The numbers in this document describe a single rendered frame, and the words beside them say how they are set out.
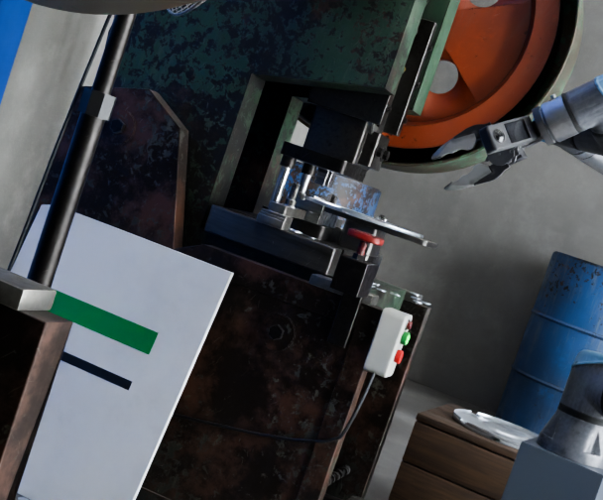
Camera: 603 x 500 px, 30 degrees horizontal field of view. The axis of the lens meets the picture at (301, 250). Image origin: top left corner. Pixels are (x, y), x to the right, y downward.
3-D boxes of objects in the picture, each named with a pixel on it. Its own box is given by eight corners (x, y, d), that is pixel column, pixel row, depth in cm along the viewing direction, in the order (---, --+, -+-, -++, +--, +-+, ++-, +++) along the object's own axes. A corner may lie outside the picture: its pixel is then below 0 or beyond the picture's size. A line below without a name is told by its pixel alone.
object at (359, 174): (361, 192, 269) (368, 171, 269) (339, 185, 250) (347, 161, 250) (301, 172, 274) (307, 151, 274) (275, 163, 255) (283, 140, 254)
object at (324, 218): (334, 227, 268) (341, 209, 268) (317, 224, 254) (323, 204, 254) (301, 215, 271) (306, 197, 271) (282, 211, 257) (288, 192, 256)
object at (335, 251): (375, 278, 280) (383, 255, 280) (326, 275, 237) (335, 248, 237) (269, 239, 289) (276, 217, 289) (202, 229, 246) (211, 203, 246)
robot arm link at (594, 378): (580, 404, 247) (601, 346, 246) (630, 427, 237) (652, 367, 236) (547, 397, 240) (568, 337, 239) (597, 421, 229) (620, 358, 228)
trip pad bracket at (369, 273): (350, 349, 231) (381, 260, 230) (337, 352, 222) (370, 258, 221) (323, 339, 233) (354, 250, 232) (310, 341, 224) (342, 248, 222)
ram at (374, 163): (386, 177, 265) (426, 57, 263) (371, 170, 251) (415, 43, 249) (319, 154, 270) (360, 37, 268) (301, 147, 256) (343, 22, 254)
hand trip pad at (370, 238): (374, 275, 226) (386, 239, 226) (367, 274, 221) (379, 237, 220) (342, 263, 229) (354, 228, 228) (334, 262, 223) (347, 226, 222)
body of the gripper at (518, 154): (499, 172, 207) (559, 144, 202) (489, 172, 199) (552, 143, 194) (482, 134, 207) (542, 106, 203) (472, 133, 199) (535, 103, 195)
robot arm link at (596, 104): (645, 117, 193) (627, 83, 187) (584, 145, 196) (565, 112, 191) (634, 90, 198) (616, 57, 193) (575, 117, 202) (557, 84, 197)
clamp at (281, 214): (303, 233, 254) (318, 190, 253) (281, 229, 238) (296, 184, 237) (280, 225, 255) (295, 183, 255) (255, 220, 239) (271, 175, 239)
